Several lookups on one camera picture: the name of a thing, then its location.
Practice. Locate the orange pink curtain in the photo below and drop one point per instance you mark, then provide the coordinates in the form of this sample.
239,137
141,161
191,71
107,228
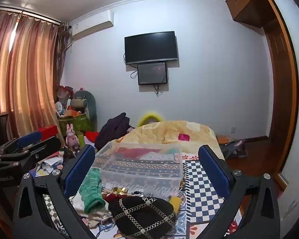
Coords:
22,74

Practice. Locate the blue checked spiral notebook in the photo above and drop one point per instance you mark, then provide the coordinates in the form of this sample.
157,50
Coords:
204,194

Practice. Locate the red plush cushion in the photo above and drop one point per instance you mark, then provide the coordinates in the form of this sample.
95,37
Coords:
92,135

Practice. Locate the pile of papers and books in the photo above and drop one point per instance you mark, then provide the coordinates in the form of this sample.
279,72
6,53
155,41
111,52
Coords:
48,165

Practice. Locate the pink rabbit toy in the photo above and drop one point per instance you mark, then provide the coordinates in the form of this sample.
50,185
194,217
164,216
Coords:
72,137

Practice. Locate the red cloth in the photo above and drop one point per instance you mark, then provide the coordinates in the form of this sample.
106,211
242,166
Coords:
137,152

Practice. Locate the red plastic bag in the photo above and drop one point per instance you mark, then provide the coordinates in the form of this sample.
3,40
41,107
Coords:
64,93

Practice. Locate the cream cloth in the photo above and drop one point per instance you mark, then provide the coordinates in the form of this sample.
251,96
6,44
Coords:
77,204

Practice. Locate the brown patterned curtain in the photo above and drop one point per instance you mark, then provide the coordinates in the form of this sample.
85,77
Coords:
63,52

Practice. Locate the wooden door frame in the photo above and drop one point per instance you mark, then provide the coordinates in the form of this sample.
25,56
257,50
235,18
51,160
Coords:
281,92

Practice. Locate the yellow sponge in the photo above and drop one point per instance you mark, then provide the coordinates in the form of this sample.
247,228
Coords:
175,203

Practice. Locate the patterned bed sheet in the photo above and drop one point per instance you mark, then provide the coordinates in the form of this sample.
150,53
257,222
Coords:
186,225

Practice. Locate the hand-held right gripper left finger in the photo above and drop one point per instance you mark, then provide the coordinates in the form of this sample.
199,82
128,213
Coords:
79,169

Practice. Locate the grey purple backpack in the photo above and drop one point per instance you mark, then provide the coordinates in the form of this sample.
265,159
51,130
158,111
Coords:
233,149

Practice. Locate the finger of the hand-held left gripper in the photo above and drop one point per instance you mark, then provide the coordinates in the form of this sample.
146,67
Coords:
30,137
46,147

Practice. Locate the green gift bag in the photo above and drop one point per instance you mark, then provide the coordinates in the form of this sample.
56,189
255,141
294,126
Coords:
76,124

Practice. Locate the wooden overhead cabinet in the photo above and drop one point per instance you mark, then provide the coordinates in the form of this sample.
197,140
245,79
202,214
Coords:
246,2

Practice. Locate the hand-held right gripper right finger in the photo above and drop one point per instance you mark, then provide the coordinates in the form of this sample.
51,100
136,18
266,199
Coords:
213,169

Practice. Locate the white curtain rail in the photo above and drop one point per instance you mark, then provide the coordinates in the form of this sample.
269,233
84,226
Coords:
27,12

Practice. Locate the black wall television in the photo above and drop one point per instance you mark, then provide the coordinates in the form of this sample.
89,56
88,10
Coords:
150,47

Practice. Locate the orange notebook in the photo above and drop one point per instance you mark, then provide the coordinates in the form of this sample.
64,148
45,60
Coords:
224,139

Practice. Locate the green fuzzy sock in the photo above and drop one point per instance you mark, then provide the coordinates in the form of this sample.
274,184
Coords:
91,191

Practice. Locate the green dinosaur plush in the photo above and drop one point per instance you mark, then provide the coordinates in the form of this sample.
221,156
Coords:
88,104

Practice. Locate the dark jacket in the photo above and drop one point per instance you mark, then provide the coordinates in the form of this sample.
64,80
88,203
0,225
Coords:
112,129

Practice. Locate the red pouch with gold trim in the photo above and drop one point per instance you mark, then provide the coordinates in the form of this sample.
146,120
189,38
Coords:
114,195

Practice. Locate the teal cloth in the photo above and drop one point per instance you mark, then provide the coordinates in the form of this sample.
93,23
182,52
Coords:
172,150

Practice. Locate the white air conditioner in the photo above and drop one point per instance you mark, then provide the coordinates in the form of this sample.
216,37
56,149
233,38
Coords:
94,25

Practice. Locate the yellow floral blanket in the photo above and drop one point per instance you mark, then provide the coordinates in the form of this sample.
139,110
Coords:
189,129

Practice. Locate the white wall socket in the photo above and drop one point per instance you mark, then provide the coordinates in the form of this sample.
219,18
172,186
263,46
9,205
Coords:
233,130

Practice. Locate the red box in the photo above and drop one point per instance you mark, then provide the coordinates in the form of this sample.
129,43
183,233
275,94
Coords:
48,130

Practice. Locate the clear plastic storage box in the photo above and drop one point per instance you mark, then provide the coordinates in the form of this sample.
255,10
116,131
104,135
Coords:
139,179

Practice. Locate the small black wall monitor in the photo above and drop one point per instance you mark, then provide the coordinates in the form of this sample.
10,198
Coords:
152,73

